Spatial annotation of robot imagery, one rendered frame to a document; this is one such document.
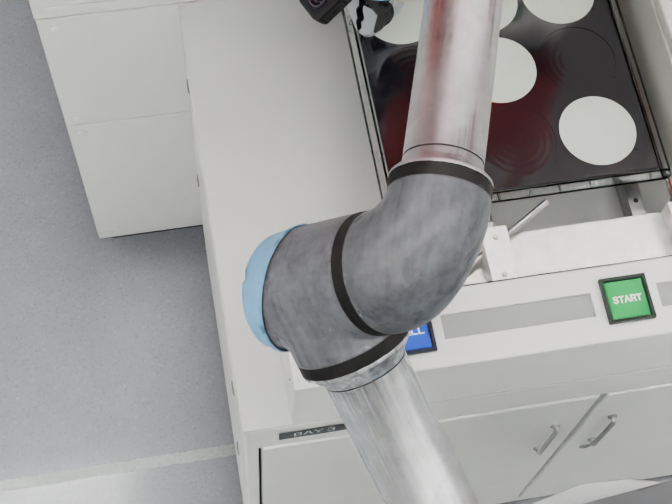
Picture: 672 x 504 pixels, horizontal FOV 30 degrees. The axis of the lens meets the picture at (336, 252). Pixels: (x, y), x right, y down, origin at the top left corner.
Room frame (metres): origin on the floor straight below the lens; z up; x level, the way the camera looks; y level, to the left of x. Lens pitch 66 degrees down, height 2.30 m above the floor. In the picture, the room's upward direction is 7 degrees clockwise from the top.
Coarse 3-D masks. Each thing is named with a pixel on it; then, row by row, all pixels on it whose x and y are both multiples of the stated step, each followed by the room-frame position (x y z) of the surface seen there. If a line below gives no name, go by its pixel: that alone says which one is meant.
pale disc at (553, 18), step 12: (528, 0) 1.02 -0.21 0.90; (540, 0) 1.03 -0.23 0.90; (552, 0) 1.03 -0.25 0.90; (564, 0) 1.03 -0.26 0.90; (576, 0) 1.03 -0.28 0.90; (588, 0) 1.04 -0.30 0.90; (540, 12) 1.01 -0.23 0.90; (552, 12) 1.01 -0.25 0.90; (564, 12) 1.01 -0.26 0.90; (576, 12) 1.01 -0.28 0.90
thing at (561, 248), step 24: (648, 216) 0.73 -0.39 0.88; (528, 240) 0.68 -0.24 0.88; (552, 240) 0.68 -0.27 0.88; (576, 240) 0.69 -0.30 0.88; (600, 240) 0.69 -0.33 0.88; (624, 240) 0.69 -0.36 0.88; (648, 240) 0.70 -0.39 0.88; (480, 264) 0.64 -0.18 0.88; (528, 264) 0.64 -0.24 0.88; (552, 264) 0.65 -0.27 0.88; (576, 264) 0.65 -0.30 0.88; (600, 264) 0.66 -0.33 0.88
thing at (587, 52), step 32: (512, 32) 0.97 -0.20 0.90; (544, 32) 0.98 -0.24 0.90; (576, 32) 0.98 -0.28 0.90; (608, 32) 0.99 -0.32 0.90; (384, 64) 0.89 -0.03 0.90; (544, 64) 0.93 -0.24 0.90; (576, 64) 0.93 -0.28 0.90; (608, 64) 0.94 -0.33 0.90; (384, 96) 0.85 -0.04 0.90; (544, 96) 0.88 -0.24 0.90; (576, 96) 0.88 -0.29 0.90; (608, 96) 0.89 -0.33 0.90; (384, 128) 0.80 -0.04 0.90; (512, 128) 0.82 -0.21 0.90; (544, 128) 0.83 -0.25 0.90; (640, 128) 0.85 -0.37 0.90; (512, 160) 0.78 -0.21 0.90; (544, 160) 0.78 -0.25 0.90; (576, 160) 0.79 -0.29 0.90; (640, 160) 0.80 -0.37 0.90
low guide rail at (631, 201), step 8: (632, 184) 0.79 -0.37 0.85; (624, 192) 0.78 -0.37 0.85; (632, 192) 0.78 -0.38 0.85; (640, 192) 0.78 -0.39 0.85; (624, 200) 0.77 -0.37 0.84; (632, 200) 0.77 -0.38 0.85; (640, 200) 0.77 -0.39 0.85; (624, 208) 0.77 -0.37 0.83; (632, 208) 0.76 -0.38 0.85; (640, 208) 0.76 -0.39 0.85; (624, 216) 0.76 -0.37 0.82
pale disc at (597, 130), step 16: (592, 96) 0.89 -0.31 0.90; (576, 112) 0.86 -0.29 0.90; (592, 112) 0.86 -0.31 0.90; (608, 112) 0.87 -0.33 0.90; (624, 112) 0.87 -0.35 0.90; (560, 128) 0.83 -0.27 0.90; (576, 128) 0.84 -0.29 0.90; (592, 128) 0.84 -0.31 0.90; (608, 128) 0.84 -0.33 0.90; (624, 128) 0.84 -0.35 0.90; (576, 144) 0.81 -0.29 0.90; (592, 144) 0.81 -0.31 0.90; (608, 144) 0.82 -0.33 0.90; (624, 144) 0.82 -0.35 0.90; (592, 160) 0.79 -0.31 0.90; (608, 160) 0.79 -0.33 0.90
